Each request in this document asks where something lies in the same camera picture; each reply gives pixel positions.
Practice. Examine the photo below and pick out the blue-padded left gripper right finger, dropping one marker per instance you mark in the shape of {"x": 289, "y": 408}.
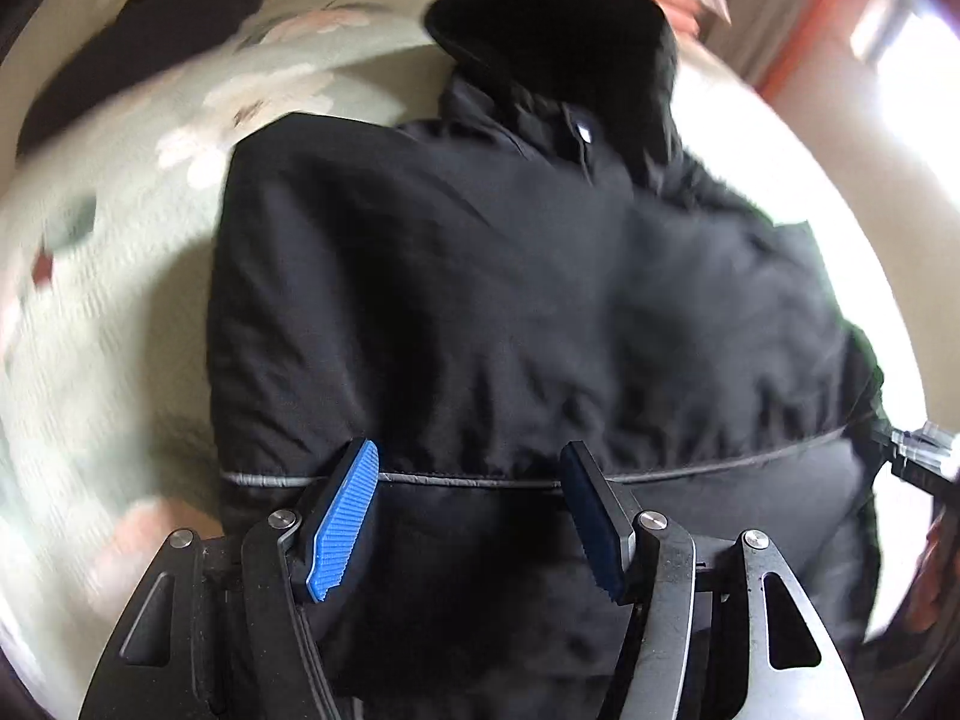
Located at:
{"x": 719, "y": 628}

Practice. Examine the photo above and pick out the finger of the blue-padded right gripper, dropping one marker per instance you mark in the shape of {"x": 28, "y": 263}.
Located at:
{"x": 922, "y": 458}

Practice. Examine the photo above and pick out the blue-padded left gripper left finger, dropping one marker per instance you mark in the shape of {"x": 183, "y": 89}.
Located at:
{"x": 218, "y": 628}

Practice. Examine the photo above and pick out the black hooded jacket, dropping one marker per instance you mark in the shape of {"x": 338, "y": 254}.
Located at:
{"x": 540, "y": 262}

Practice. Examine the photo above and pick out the person's right hand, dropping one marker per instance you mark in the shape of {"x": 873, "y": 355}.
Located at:
{"x": 926, "y": 597}

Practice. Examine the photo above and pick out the floral quilted bedspread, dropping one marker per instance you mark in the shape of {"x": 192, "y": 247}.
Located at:
{"x": 105, "y": 432}

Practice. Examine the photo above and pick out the orange curtain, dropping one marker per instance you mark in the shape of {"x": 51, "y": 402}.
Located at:
{"x": 819, "y": 20}

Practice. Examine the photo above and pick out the black folded garment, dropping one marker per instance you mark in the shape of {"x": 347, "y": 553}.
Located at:
{"x": 147, "y": 37}

